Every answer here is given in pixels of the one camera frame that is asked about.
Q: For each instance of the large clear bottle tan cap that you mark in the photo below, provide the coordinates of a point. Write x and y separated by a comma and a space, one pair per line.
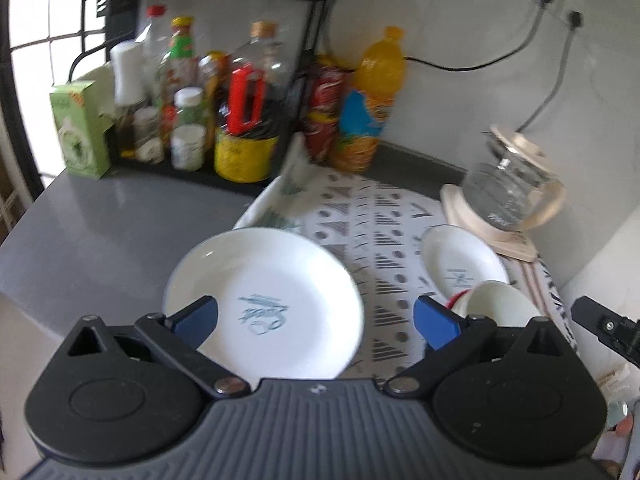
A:
270, 57

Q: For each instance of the glass electric kettle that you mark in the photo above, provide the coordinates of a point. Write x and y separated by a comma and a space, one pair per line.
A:
510, 185

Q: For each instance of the white plastic bottle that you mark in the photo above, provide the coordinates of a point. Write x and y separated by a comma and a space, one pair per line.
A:
129, 70

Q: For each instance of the green jar white cap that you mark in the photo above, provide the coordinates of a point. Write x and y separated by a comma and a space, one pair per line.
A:
190, 110

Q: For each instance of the patterned fringed table mat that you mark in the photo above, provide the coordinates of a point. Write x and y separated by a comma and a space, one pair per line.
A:
380, 240

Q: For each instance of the amber sauce bottle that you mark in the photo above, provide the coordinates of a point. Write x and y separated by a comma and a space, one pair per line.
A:
212, 72

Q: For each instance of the white plate blue print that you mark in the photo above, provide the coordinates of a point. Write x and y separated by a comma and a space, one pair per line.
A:
280, 280
460, 260

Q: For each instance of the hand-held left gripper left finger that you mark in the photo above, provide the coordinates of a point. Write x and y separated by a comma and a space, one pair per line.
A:
197, 317

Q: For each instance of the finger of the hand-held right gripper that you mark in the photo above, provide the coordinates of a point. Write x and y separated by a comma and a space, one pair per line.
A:
615, 330

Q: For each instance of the small glass jar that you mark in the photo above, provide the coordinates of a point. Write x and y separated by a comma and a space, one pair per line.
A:
147, 132

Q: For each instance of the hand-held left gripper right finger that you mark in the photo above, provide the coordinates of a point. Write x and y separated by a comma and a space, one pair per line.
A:
435, 320

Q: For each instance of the white folded cloth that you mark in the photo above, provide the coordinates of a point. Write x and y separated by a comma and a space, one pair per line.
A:
280, 200

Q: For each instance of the clear bottle red cap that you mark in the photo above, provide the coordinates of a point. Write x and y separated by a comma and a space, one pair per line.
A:
152, 40

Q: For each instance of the green carton box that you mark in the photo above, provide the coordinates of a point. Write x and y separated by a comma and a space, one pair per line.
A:
80, 130

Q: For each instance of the white ceramic bowl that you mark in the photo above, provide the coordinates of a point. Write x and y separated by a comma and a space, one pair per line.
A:
500, 302

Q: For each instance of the orange juice bottle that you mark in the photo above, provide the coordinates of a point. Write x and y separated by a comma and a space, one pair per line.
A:
370, 105

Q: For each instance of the sauce bottle green label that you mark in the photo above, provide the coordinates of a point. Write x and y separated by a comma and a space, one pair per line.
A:
179, 55

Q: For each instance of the black window frame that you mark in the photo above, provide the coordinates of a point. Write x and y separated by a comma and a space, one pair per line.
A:
12, 110

